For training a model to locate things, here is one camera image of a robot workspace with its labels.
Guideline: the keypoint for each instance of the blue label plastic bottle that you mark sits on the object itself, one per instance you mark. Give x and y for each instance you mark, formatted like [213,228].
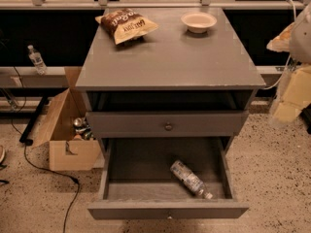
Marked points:
[190,180]

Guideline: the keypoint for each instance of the grey low shelf rail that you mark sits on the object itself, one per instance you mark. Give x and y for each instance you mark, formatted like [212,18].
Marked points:
[28,77]

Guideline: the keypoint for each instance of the clear water bottle on shelf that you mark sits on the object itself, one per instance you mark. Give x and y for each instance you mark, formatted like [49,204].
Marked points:
[37,60]

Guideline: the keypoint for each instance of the open grey middle drawer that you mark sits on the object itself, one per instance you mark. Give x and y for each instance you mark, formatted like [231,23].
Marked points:
[137,182]

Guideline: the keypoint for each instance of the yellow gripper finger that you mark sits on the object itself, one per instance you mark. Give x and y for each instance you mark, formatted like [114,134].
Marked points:
[293,95]
[281,43]

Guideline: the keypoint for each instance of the grey wooden cabinet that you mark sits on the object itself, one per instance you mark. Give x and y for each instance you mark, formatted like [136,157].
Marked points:
[170,69]

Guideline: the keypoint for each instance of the closed grey top drawer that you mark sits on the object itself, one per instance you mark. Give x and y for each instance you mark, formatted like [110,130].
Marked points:
[165,124]

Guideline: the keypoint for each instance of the brown chip bag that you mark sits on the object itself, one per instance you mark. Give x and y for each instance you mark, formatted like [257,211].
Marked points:
[126,25]

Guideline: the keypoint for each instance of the open cardboard box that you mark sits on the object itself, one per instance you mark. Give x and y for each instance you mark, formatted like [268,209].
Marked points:
[68,151]

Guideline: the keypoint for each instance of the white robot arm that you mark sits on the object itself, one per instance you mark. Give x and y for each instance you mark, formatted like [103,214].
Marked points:
[300,43]

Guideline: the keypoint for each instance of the white paper bowl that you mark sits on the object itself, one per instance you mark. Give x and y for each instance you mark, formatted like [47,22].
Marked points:
[198,22]

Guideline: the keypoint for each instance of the metal cans in box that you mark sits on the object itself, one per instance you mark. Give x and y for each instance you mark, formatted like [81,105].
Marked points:
[82,129]

